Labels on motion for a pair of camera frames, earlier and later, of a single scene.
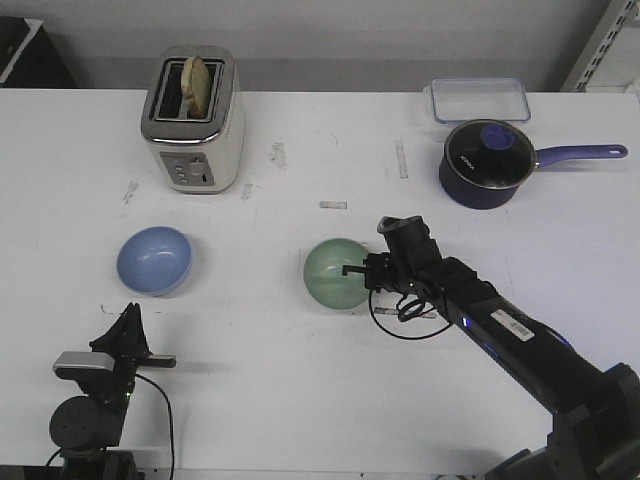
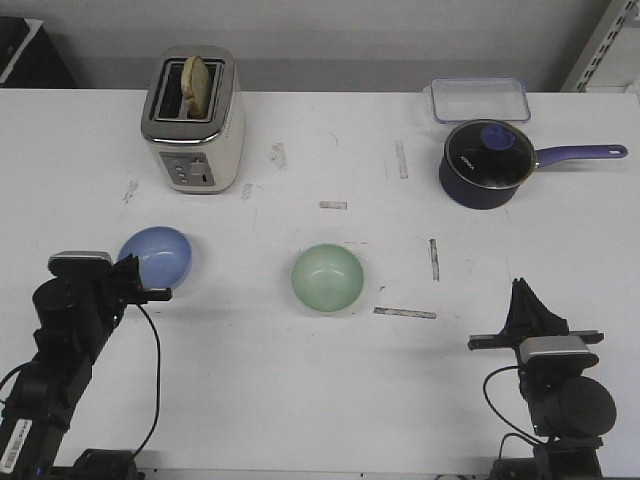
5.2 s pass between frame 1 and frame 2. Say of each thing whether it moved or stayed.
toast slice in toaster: stayed
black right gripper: moved
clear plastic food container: stayed
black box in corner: stayed
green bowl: moved
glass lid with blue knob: stayed
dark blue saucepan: stayed
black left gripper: moved
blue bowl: stayed
